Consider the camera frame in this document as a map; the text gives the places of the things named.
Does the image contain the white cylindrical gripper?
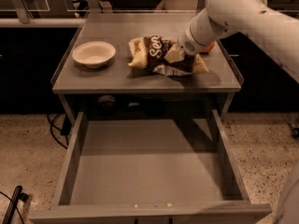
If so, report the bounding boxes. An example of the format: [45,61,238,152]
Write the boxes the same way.
[164,7,233,63]

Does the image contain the brown and cream chip bag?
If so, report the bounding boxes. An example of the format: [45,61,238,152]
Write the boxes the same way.
[128,35,208,77]

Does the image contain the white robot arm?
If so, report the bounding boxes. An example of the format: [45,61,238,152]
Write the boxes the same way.
[178,0,299,224]

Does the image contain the grey cabinet counter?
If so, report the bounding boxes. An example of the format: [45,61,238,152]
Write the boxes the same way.
[52,13,243,120]

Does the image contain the dark round object under counter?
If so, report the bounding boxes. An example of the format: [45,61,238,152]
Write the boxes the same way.
[96,95,116,114]

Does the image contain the open grey top drawer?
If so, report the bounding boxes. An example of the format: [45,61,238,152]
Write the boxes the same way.
[29,111,272,224]

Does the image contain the orange fruit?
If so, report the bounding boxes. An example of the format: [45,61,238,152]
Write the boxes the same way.
[201,41,216,54]

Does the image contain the white paper bowl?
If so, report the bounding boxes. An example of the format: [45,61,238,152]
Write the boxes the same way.
[72,41,116,69]

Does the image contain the black stand bottom left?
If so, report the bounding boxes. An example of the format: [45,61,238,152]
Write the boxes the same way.
[1,185,29,224]

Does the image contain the black floor cables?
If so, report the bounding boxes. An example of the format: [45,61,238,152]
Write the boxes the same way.
[46,112,73,150]

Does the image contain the white horizontal rail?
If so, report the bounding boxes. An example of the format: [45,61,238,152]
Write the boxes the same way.
[0,18,85,28]

